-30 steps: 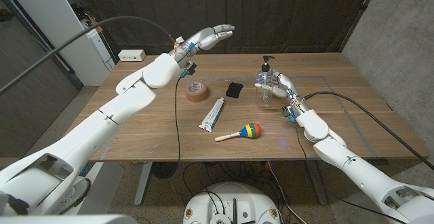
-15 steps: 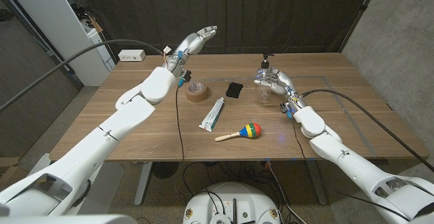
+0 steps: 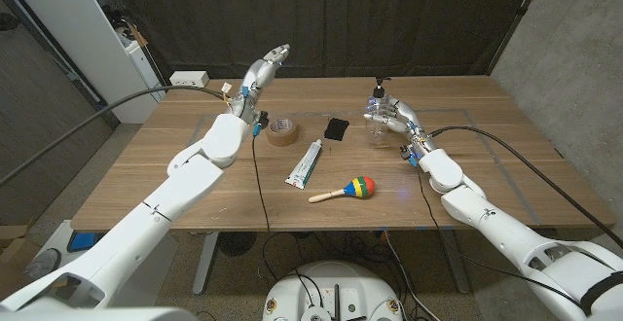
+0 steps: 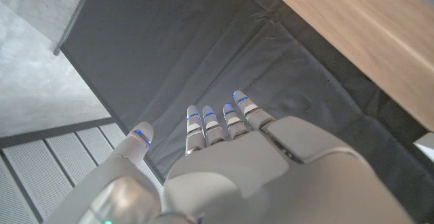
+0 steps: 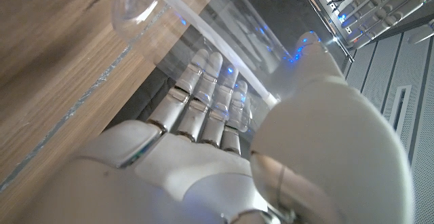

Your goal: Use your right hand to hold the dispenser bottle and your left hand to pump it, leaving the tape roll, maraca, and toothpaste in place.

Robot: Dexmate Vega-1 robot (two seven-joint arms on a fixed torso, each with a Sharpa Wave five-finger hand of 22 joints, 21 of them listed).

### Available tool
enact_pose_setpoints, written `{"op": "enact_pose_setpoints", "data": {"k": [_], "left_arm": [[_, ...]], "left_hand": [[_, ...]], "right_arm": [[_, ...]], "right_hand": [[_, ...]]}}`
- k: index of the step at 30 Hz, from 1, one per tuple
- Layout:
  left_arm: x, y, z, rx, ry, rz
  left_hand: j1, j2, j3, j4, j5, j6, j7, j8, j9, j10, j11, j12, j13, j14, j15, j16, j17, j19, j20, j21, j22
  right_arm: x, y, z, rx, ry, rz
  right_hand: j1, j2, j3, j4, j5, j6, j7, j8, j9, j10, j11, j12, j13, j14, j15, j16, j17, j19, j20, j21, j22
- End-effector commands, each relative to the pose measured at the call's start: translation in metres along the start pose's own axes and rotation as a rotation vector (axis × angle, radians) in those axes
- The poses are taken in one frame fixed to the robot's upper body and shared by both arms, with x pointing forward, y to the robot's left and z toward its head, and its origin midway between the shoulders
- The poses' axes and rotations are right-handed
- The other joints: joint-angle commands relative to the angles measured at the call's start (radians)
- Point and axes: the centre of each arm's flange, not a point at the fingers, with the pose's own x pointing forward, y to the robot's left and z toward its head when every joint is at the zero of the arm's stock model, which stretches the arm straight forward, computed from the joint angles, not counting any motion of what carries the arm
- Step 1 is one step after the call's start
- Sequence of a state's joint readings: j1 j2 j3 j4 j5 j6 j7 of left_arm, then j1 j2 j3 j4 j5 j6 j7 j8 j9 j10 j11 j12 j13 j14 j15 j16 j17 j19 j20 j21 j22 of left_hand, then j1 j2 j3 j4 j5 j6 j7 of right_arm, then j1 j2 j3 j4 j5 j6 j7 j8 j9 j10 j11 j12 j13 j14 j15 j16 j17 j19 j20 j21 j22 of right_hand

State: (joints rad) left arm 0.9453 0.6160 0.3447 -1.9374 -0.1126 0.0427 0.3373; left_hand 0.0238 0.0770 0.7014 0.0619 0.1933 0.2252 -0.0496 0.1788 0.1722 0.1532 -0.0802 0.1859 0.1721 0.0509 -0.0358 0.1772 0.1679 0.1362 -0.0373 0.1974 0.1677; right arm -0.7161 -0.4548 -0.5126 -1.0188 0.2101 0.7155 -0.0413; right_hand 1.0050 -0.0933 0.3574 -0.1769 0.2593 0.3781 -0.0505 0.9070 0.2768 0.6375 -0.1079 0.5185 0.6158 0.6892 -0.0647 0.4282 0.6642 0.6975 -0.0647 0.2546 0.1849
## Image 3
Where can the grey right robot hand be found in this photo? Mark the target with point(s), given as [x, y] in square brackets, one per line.
[404, 119]

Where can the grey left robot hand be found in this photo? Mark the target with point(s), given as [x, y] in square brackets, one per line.
[255, 82]

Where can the clear pump dispenser bottle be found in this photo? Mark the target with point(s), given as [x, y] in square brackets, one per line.
[377, 136]

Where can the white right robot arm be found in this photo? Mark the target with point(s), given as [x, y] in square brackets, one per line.
[496, 224]

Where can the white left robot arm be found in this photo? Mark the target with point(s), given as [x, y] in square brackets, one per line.
[160, 204]

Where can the brown tape roll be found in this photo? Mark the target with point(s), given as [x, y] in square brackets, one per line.
[282, 139]

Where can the colourful wooden maraca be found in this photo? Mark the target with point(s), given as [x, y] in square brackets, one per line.
[360, 186]

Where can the white green toothpaste tube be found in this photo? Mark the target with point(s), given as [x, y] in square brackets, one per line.
[304, 167]

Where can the white power strip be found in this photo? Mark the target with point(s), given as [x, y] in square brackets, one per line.
[189, 79]

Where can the black square cloth pad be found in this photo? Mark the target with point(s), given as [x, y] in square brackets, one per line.
[336, 129]

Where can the dark curtain backdrop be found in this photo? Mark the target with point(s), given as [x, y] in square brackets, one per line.
[340, 19]

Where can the black curtain stand pole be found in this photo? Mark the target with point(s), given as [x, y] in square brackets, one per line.
[516, 19]

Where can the grey table leg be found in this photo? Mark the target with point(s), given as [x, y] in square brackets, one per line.
[204, 267]
[457, 272]

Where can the black round floor base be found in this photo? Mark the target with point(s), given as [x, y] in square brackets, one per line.
[237, 244]

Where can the white robot torso base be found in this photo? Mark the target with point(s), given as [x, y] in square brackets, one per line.
[340, 282]

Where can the white cabinet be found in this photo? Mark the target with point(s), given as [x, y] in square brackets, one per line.
[73, 29]

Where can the blue floor pad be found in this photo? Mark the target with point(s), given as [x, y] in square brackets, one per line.
[83, 241]

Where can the grey sneaker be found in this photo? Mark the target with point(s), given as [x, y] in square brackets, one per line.
[44, 262]

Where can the white robot body edge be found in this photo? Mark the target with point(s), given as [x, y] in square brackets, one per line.
[97, 315]

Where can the brown cardboard box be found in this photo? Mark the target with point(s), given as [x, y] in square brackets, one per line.
[17, 258]

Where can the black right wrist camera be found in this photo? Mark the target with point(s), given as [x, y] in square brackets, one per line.
[405, 153]

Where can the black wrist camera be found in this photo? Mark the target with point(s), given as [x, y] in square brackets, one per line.
[405, 153]
[263, 119]

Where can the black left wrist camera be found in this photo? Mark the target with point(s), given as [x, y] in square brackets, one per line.
[263, 119]

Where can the black round wall fixture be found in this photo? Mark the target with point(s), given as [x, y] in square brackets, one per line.
[7, 22]

